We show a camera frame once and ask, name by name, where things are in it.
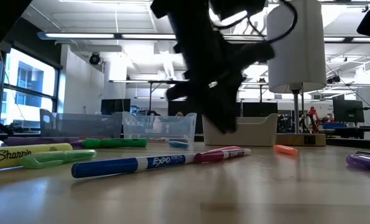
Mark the translucent green highlighter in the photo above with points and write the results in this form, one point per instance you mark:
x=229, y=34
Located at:
x=57, y=158

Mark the white plastic bin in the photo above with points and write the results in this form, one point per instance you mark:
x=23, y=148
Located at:
x=253, y=137

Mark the white shade table lamp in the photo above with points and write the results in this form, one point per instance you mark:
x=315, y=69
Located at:
x=299, y=62

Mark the person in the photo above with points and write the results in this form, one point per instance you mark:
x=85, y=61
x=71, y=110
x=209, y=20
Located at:
x=179, y=114

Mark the long ceiling light strip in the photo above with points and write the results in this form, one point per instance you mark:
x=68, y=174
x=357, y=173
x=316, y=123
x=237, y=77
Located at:
x=79, y=36

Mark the pink thin marker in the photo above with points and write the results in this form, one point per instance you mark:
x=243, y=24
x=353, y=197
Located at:
x=225, y=149

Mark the yellow Sharpie highlighter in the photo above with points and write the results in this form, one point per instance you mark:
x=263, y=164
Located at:
x=32, y=155

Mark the black background rig frame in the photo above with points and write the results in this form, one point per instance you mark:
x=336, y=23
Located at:
x=141, y=81

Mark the blue Expo marker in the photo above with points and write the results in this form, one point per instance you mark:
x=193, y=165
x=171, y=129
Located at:
x=110, y=166

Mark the black computer monitor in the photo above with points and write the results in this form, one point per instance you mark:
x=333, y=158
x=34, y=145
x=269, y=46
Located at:
x=114, y=107
x=348, y=110

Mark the bright green marker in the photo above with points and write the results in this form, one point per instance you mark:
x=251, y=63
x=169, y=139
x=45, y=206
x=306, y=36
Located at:
x=119, y=143

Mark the magenta Expo marker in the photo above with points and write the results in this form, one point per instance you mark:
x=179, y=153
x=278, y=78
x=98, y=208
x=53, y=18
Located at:
x=215, y=156

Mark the teal marker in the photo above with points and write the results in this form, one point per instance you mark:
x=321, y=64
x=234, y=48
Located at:
x=178, y=144

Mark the red desk lamp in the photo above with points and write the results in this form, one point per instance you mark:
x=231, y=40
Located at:
x=312, y=112

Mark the black ceiling spotlight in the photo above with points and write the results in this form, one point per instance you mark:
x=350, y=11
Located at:
x=94, y=59

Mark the blue box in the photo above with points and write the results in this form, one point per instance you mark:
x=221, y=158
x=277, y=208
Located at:
x=332, y=125

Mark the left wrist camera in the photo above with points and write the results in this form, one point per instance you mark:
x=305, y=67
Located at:
x=237, y=9

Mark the clear plastic bin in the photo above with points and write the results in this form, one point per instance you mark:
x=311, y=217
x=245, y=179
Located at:
x=160, y=127

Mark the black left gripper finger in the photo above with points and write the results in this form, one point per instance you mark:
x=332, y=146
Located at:
x=232, y=115
x=216, y=115

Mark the grey translucent plastic bin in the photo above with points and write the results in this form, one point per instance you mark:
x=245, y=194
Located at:
x=79, y=124

